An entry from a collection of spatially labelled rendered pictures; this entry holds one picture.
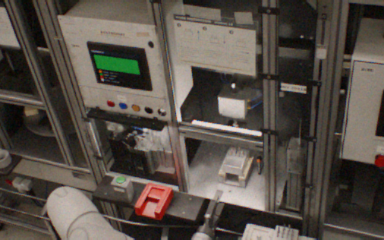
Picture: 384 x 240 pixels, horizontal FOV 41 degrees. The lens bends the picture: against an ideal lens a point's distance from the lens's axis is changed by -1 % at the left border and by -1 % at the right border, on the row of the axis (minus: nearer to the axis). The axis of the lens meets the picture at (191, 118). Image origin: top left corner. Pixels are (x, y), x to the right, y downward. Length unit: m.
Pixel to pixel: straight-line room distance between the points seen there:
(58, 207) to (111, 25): 0.69
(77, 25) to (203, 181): 0.98
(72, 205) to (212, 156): 1.08
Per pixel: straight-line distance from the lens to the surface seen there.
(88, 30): 2.02
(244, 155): 2.44
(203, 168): 2.55
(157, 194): 2.43
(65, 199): 1.74
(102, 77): 2.10
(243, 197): 2.42
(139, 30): 1.90
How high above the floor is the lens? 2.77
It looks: 41 degrees down
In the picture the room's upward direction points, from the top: 8 degrees counter-clockwise
